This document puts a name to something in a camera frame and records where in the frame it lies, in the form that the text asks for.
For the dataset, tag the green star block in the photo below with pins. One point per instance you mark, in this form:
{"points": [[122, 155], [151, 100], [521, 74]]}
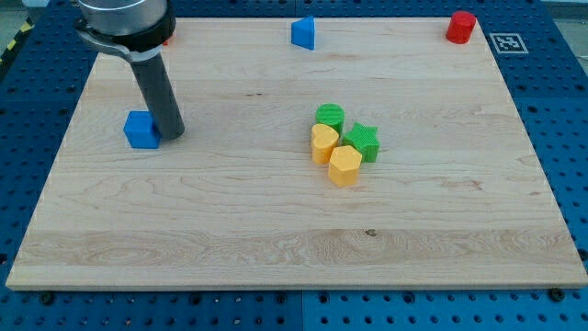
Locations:
{"points": [[364, 139]]}

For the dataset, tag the green cylinder block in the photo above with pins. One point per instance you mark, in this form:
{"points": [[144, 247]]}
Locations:
{"points": [[332, 115]]}

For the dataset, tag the light wooden board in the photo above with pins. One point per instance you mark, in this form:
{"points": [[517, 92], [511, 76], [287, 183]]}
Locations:
{"points": [[457, 198]]}

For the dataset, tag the black bolt front right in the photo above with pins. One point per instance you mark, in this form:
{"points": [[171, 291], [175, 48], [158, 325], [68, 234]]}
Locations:
{"points": [[556, 294]]}

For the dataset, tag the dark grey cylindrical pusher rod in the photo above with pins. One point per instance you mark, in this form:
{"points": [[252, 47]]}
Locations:
{"points": [[159, 96]]}

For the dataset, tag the blue triangular prism block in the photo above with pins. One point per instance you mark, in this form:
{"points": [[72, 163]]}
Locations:
{"points": [[302, 33]]}

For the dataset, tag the white fiducial marker tag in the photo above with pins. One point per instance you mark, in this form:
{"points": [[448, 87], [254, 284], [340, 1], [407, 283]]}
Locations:
{"points": [[508, 43]]}

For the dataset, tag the blue cube block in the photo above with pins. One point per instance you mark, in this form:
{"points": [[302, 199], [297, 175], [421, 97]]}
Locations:
{"points": [[140, 130]]}

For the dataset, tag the yellow hexagon block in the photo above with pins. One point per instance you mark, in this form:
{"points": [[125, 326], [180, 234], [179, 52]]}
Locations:
{"points": [[344, 165]]}

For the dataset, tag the red cylinder block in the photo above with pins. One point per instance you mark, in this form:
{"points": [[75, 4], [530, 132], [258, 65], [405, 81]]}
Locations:
{"points": [[460, 27]]}

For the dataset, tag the yellow heart block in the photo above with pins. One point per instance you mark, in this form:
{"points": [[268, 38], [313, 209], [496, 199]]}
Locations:
{"points": [[323, 141]]}

